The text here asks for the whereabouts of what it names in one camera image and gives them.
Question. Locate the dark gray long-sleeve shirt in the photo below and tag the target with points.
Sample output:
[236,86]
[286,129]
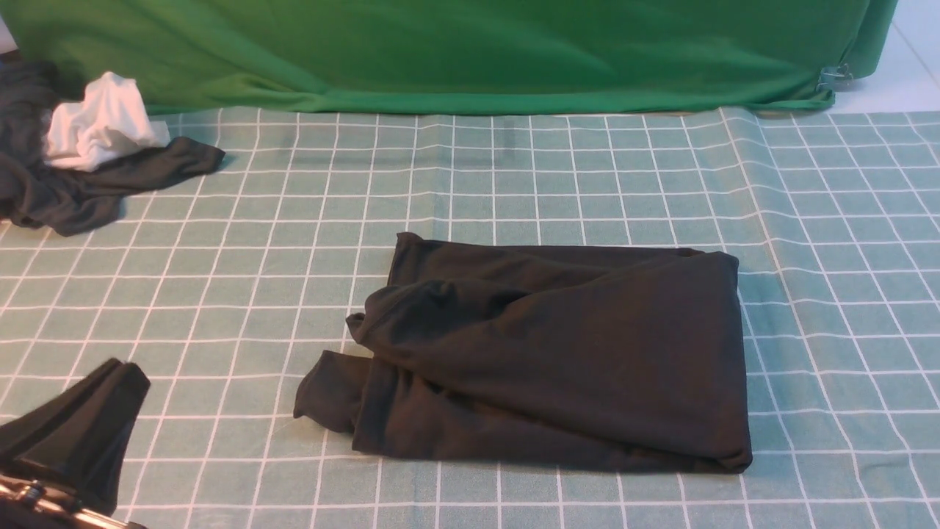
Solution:
[601,359]

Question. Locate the green backdrop cloth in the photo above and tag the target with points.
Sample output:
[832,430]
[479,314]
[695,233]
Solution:
[476,58]

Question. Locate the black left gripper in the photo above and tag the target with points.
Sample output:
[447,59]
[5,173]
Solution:
[75,443]

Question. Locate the green grid cutting mat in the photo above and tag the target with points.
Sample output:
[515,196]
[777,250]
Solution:
[226,289]

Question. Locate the crumpled white cloth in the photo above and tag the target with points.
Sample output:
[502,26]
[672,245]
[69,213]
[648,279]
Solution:
[109,123]

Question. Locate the metal binder clip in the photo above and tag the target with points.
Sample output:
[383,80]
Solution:
[835,78]

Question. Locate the crumpled dark gray garment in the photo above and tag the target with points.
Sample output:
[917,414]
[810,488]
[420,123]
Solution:
[34,194]

